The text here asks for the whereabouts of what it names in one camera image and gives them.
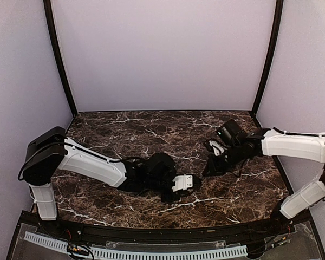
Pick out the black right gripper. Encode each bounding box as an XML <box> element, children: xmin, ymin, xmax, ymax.
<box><xmin>202</xmin><ymin>142</ymin><xmax>244</xmax><ymax>177</ymax></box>

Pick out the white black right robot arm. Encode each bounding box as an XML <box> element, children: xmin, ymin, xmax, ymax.
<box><xmin>203</xmin><ymin>119</ymin><xmax>325</xmax><ymax>235</ymax></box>

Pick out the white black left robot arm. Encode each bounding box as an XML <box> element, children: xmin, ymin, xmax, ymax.
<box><xmin>17</xmin><ymin>126</ymin><xmax>201</xmax><ymax>236</ymax></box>

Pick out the small circuit board with wires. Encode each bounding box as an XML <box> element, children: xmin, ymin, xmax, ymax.
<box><xmin>67</xmin><ymin>243</ymin><xmax>95</xmax><ymax>260</ymax></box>

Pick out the black front frame rail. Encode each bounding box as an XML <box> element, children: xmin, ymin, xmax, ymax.
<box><xmin>50</xmin><ymin>219</ymin><xmax>284</xmax><ymax>244</ymax></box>

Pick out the white slotted cable duct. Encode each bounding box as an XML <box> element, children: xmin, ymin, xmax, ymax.
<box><xmin>24</xmin><ymin>231</ymin><xmax>248</xmax><ymax>260</ymax></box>

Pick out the black right corner frame post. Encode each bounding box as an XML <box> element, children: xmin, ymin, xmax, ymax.
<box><xmin>251</xmin><ymin>0</ymin><xmax>284</xmax><ymax>117</ymax></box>

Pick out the black corner frame post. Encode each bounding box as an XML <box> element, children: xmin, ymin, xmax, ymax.
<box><xmin>251</xmin><ymin>0</ymin><xmax>284</xmax><ymax>117</ymax></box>
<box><xmin>43</xmin><ymin>0</ymin><xmax>78</xmax><ymax>117</ymax></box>

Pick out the black left corner frame post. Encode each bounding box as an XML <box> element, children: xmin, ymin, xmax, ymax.
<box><xmin>43</xmin><ymin>0</ymin><xmax>78</xmax><ymax>117</ymax></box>

